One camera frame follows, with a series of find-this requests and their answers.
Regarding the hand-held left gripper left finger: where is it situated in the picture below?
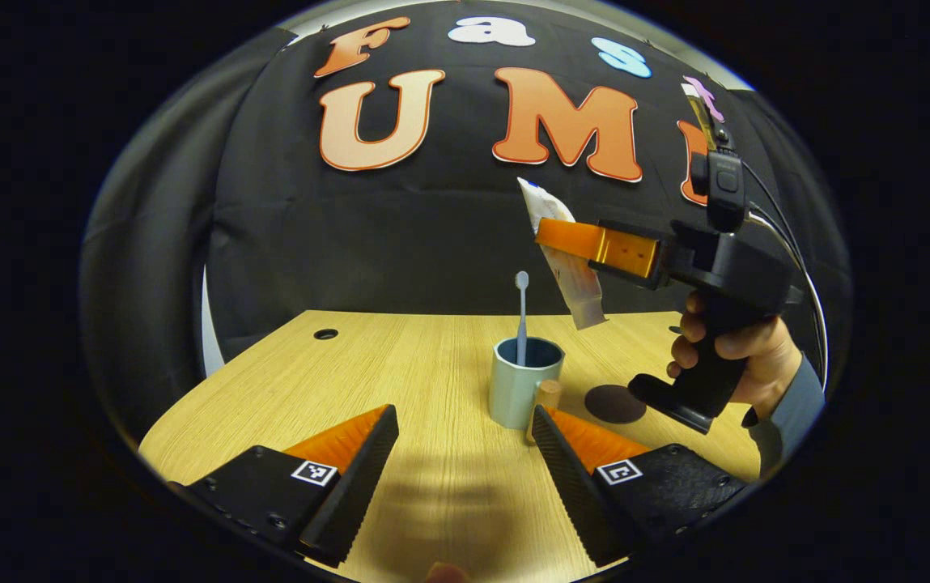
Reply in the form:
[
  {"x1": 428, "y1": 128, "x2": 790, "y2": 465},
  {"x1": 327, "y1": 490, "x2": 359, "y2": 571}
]
[{"x1": 167, "y1": 403, "x2": 401, "y2": 569}]

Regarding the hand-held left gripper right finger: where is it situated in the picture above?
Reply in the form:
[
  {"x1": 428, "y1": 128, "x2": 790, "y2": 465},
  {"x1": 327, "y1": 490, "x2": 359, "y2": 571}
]
[{"x1": 531, "y1": 403, "x2": 749, "y2": 569}]

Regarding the white toothpaste tube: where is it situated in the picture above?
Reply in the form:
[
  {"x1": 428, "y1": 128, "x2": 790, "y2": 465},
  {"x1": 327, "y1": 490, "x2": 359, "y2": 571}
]
[{"x1": 517, "y1": 177, "x2": 607, "y2": 330}]

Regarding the dark brown round coaster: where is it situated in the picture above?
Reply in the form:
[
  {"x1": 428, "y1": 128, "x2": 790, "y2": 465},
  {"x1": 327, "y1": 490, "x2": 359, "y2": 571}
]
[{"x1": 584, "y1": 385, "x2": 648, "y2": 425}]

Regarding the blue cup with wooden handle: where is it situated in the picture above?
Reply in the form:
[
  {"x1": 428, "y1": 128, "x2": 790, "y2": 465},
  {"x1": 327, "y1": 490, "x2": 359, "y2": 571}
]
[{"x1": 489, "y1": 337, "x2": 566, "y2": 445}]

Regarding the white toothbrush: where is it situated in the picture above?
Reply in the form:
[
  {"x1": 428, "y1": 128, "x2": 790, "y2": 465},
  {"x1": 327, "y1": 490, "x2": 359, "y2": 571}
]
[{"x1": 515, "y1": 271, "x2": 530, "y2": 367}]

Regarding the wooden desktop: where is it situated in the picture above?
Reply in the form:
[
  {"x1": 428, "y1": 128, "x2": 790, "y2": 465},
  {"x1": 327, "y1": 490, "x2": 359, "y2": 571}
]
[{"x1": 138, "y1": 309, "x2": 763, "y2": 583}]

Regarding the black cable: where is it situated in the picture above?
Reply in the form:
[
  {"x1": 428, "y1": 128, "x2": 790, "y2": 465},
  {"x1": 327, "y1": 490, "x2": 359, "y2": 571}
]
[{"x1": 744, "y1": 160, "x2": 807, "y2": 272}]

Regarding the white cable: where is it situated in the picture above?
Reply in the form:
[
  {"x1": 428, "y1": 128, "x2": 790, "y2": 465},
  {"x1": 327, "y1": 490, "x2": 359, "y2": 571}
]
[{"x1": 748, "y1": 211, "x2": 830, "y2": 391}]

